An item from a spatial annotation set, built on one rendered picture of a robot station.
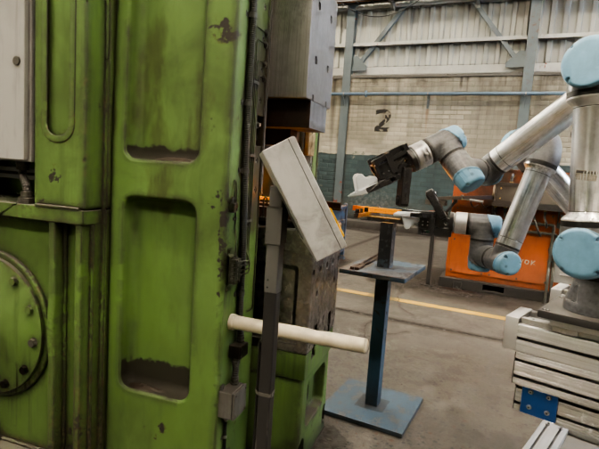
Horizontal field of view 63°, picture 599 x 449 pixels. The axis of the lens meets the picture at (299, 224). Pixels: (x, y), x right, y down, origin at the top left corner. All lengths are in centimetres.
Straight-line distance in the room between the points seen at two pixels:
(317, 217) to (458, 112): 838
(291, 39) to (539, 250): 396
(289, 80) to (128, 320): 99
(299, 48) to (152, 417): 133
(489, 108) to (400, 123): 158
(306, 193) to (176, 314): 78
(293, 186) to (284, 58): 74
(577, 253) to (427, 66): 866
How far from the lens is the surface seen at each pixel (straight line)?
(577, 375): 146
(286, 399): 189
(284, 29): 176
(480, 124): 934
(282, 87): 172
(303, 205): 109
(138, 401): 183
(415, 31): 1002
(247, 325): 158
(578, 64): 127
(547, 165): 166
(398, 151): 141
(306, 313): 174
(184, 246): 164
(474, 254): 173
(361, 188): 137
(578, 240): 123
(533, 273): 528
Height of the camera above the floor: 113
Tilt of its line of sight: 7 degrees down
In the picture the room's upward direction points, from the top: 4 degrees clockwise
